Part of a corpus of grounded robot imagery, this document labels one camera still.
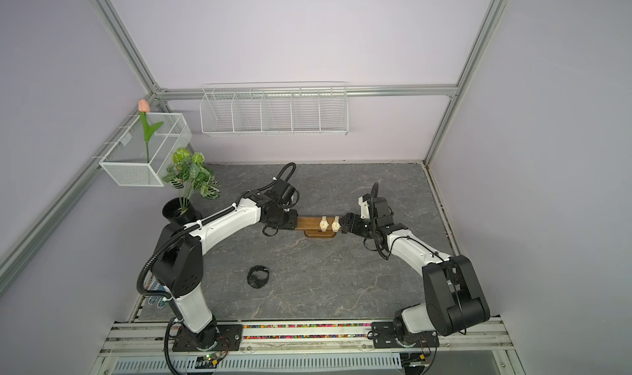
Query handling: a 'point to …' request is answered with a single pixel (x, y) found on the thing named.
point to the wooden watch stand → (311, 227)
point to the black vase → (171, 210)
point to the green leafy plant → (189, 172)
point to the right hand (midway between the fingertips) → (345, 221)
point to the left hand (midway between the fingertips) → (293, 225)
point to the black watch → (257, 276)
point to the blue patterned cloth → (161, 302)
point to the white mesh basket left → (142, 154)
